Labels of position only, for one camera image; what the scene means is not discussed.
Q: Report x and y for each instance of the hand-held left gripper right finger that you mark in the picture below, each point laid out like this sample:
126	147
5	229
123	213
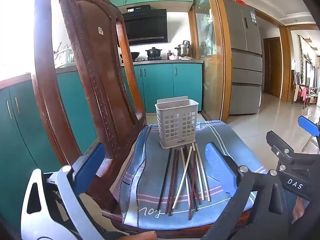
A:
217	162

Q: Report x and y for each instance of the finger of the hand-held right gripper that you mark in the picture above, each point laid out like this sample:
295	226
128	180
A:
308	124
287	155

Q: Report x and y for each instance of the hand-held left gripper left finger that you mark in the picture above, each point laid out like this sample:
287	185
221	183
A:
91	165

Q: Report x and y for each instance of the white chopstick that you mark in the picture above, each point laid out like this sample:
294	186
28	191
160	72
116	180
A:
205	182
200	182
183	158
178	191

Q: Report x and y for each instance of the white plastic utensil basket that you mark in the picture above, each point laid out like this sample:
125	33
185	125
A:
175	105

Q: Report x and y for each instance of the person's right hand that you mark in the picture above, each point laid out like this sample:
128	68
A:
298	211

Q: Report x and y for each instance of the clothes on drying rack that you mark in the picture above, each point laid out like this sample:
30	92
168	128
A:
303	92

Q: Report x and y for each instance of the blue striped cloth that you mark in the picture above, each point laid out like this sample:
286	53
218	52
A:
150	160

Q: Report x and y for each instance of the brown wooden door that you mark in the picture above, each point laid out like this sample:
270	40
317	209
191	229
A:
272	67

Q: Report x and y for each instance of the teal base cabinets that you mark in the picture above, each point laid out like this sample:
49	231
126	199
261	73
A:
160	85
22	130

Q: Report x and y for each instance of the carved wooden chair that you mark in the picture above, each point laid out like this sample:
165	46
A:
100	80

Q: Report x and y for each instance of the silver refrigerator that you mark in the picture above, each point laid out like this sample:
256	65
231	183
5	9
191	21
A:
245	55

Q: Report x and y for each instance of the white dish rack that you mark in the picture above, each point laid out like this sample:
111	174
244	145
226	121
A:
65	57

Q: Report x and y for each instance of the pink bowl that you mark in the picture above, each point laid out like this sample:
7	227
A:
173	57

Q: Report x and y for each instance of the large stainless steel pot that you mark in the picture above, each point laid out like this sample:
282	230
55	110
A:
183	51

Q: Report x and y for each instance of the black wok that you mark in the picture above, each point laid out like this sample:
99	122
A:
135	55

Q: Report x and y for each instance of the wood framed glass door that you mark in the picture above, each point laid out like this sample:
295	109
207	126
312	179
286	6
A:
207	42

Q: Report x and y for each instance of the small stainless steel pot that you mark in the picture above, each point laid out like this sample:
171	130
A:
186	43

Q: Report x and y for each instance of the black cooking pot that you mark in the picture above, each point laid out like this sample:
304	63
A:
153	53

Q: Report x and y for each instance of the black range hood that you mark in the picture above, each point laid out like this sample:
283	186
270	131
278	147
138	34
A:
147	27

